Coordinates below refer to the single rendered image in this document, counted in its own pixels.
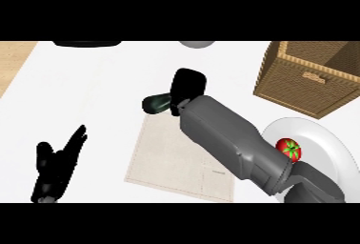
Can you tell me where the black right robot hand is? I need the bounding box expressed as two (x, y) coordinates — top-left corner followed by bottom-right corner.
(168, 68), (208, 117)

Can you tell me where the brown wicker basket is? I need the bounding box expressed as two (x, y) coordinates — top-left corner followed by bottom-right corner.
(252, 41), (360, 120)

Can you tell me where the dark green eggplant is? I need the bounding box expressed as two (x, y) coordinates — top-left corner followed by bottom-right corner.
(140, 92), (172, 115)

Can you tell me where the beige cloth placemat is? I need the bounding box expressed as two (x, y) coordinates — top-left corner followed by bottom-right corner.
(124, 112), (236, 203)

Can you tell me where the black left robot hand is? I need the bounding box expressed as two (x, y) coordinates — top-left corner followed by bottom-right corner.
(29, 124), (88, 204)

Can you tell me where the black rounded object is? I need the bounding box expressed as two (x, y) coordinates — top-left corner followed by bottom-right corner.
(50, 41), (124, 49)

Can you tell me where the white plate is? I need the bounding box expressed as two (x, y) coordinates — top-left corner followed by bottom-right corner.
(259, 116), (360, 204)

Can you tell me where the red tomato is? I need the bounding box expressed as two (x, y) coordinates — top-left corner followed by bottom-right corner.
(274, 137), (304, 164)

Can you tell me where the grey rounded object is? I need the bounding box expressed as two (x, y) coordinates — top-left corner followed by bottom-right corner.
(177, 41), (217, 50)

